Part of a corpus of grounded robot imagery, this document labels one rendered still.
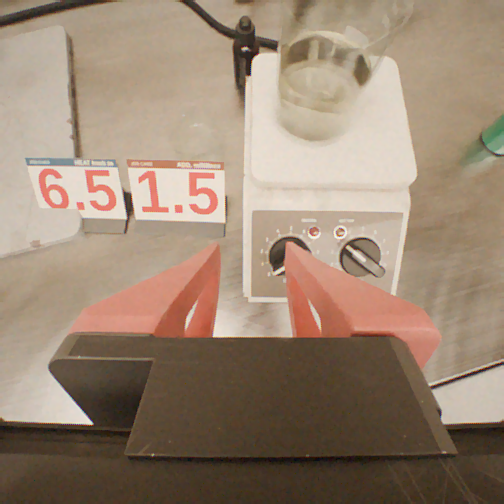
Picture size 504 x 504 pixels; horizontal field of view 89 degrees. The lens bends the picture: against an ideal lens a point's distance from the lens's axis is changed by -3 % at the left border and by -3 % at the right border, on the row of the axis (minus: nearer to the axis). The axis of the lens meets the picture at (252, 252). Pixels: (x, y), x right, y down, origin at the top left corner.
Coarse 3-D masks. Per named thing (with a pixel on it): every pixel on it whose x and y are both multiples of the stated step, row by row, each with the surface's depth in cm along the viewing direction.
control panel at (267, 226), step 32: (256, 224) 20; (288, 224) 20; (320, 224) 20; (352, 224) 20; (384, 224) 20; (256, 256) 21; (320, 256) 21; (384, 256) 21; (256, 288) 22; (384, 288) 22
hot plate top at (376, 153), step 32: (256, 64) 21; (384, 64) 21; (256, 96) 20; (384, 96) 20; (256, 128) 19; (352, 128) 19; (384, 128) 19; (256, 160) 19; (288, 160) 19; (320, 160) 19; (352, 160) 19; (384, 160) 19
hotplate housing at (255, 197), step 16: (256, 192) 20; (272, 192) 20; (288, 192) 20; (304, 192) 20; (320, 192) 20; (336, 192) 20; (352, 192) 20; (368, 192) 20; (384, 192) 20; (400, 192) 20; (256, 208) 20; (272, 208) 20; (288, 208) 20; (304, 208) 20; (320, 208) 20; (336, 208) 20; (352, 208) 20; (368, 208) 20; (384, 208) 20; (400, 208) 20; (400, 240) 21; (400, 256) 22
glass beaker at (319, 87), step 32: (288, 0) 13; (320, 0) 15; (352, 0) 14; (384, 0) 13; (288, 32) 13; (352, 32) 16; (384, 32) 14; (288, 64) 14; (320, 64) 13; (352, 64) 12; (288, 96) 16; (320, 96) 14; (352, 96) 15; (288, 128) 18; (320, 128) 17
